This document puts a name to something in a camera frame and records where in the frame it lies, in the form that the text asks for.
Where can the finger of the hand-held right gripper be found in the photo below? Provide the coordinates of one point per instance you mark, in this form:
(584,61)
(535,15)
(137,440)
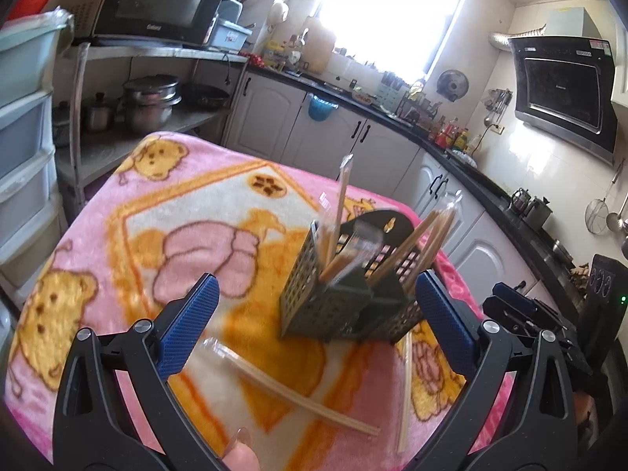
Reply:
(515,323)
(515,297)

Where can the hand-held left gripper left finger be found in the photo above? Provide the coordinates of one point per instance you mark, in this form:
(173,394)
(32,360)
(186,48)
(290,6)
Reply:
(189,326)

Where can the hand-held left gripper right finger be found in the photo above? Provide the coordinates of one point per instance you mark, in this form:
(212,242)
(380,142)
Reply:
(444,326)

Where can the wooden chopstick pair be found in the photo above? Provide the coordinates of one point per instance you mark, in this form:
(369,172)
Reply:
(441,228)
(341,206)
(407,243)
(294,392)
(405,392)
(343,260)

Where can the dark perforated utensil holder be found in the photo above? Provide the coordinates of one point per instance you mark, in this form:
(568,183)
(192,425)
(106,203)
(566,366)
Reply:
(333,304)

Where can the person's left hand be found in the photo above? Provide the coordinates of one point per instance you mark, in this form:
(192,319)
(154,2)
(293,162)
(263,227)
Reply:
(240,456)

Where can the steel kettle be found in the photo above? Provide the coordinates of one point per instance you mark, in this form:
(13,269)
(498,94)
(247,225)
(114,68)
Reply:
(520,201)

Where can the steel ladle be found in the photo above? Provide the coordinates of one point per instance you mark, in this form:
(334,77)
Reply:
(613,221)

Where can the metal mesh strainer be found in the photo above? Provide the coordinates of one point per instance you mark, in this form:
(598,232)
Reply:
(596,216)

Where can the black kitchen countertop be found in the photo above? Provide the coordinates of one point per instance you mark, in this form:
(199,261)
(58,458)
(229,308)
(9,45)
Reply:
(490,179)

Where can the pink printed bear blanket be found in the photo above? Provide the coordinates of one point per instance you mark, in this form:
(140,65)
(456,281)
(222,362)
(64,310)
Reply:
(98,235)

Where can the cluster of sauce bottles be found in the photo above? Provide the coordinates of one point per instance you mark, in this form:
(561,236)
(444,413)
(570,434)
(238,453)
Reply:
(449,137)

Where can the metal shelf rack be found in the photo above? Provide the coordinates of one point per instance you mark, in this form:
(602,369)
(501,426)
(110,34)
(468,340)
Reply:
(113,144)

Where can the black range hood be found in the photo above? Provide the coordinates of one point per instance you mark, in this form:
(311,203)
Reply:
(559,88)

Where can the large steel pot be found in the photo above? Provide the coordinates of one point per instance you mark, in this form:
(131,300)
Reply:
(149,108)

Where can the small steel pot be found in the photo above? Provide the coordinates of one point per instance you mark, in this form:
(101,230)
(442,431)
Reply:
(98,115)

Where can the white kitchen cabinets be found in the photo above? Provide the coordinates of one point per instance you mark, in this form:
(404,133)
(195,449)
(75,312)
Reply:
(274,113)

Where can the black wok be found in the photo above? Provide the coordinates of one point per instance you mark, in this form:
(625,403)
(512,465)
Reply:
(206,95)

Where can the teal knife block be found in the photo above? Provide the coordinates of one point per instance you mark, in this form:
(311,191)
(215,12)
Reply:
(390,91)

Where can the blue plastic basin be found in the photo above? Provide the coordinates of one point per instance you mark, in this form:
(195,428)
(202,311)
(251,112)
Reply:
(321,108)

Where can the white plastic drawer unit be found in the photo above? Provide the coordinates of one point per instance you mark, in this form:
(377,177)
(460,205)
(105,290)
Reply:
(24,127)

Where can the light blue plastic box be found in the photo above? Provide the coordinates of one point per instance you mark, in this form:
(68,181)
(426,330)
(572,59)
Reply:
(228,37)

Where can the bright kitchen window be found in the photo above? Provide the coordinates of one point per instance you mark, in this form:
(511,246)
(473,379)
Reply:
(392,14)

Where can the black microwave oven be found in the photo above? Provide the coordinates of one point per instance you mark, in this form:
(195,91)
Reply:
(157,0)

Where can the wall rack of steel utensils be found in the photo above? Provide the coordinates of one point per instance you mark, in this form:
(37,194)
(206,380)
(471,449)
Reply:
(498,103)

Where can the round wall vent fan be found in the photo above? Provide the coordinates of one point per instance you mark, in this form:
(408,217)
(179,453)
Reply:
(452,84)

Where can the silver exhaust duct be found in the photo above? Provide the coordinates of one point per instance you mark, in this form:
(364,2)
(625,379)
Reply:
(505,40)

